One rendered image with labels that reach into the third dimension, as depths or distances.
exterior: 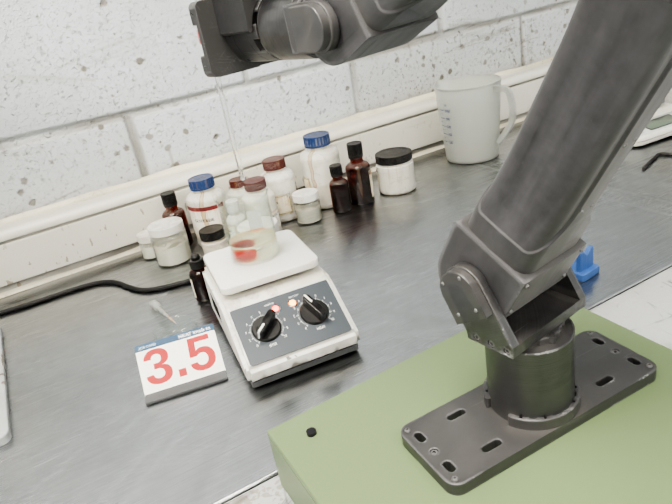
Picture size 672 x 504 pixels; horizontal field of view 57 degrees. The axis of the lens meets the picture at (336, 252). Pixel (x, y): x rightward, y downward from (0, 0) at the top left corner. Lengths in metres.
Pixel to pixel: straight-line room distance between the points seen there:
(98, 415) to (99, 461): 0.08
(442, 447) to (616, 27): 0.29
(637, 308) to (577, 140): 0.42
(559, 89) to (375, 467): 0.29
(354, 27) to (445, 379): 0.29
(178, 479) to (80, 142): 0.66
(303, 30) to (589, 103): 0.21
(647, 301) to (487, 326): 0.36
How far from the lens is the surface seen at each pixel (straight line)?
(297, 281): 0.71
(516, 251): 0.39
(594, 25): 0.33
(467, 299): 0.42
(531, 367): 0.45
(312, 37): 0.45
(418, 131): 1.32
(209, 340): 0.72
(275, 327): 0.67
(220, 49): 0.59
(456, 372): 0.54
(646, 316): 0.74
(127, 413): 0.71
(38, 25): 1.10
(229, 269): 0.74
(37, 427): 0.75
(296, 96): 1.21
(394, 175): 1.11
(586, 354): 0.55
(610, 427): 0.50
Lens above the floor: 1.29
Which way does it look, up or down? 24 degrees down
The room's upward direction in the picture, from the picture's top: 10 degrees counter-clockwise
